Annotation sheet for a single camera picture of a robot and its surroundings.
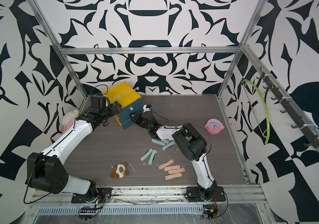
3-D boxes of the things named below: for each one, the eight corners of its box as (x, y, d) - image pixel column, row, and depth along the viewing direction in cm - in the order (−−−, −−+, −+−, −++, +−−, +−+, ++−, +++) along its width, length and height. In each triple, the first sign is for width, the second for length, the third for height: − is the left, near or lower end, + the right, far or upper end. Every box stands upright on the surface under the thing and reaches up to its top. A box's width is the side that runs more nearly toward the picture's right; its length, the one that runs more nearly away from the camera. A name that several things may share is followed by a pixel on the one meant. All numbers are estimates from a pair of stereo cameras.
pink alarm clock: (209, 135, 100) (211, 133, 96) (202, 123, 106) (203, 120, 103) (224, 131, 102) (226, 128, 99) (216, 120, 108) (217, 116, 105)
